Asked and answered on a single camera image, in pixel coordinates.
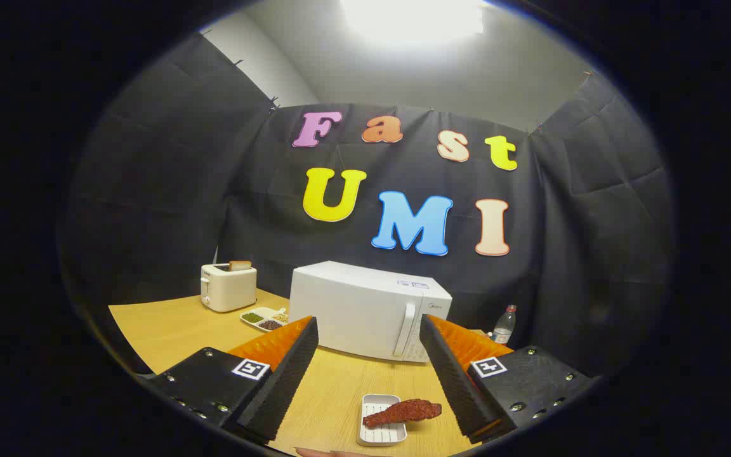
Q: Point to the toasted bread slice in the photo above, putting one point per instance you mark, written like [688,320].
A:
[240,265]

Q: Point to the white divided bean dish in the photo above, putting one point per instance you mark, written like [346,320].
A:
[253,317]

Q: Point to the small white ribbed plate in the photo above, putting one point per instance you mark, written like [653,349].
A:
[378,437]

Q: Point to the brown roasted meat piece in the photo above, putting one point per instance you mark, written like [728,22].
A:
[403,411]

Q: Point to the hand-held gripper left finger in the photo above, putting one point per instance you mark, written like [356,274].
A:
[286,381]

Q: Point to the bright ceiling light panel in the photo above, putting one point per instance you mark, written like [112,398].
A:
[410,19]

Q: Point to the white toaster oven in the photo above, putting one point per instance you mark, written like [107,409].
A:
[353,304]

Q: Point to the white bread toaster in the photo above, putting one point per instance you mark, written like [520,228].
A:
[229,289]

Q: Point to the clear plastic water bottle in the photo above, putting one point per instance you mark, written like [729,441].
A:
[504,330]

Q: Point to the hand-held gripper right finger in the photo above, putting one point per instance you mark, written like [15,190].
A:
[454,381]

